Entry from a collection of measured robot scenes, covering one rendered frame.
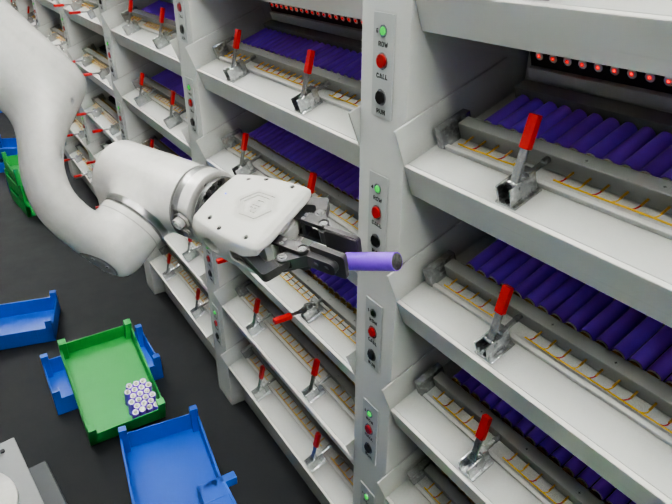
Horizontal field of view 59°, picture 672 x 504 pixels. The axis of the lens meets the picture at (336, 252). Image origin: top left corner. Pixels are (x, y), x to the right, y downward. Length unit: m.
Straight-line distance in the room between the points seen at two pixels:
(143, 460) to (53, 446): 0.26
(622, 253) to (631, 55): 0.17
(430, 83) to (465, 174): 0.12
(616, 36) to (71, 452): 1.56
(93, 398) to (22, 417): 0.21
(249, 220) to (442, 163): 0.25
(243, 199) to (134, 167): 0.14
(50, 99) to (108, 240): 0.15
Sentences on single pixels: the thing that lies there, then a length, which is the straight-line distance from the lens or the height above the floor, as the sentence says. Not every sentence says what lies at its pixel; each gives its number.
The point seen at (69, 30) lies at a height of 0.85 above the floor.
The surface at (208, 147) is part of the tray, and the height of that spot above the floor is 0.76.
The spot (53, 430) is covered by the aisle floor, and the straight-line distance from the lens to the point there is 1.84.
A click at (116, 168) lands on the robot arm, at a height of 0.95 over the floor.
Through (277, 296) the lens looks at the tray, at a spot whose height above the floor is 0.54.
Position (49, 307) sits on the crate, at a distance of 2.35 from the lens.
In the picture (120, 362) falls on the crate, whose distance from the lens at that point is 1.87.
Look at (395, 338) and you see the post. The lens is 0.87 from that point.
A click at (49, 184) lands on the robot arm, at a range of 0.66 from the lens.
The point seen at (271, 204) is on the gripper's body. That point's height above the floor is 0.94.
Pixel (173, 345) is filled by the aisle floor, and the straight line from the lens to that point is 2.03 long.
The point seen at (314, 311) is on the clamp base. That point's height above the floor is 0.56.
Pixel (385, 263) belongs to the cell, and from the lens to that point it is 0.55.
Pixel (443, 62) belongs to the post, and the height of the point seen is 1.05.
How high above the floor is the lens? 1.18
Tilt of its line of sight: 28 degrees down
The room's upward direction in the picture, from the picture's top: straight up
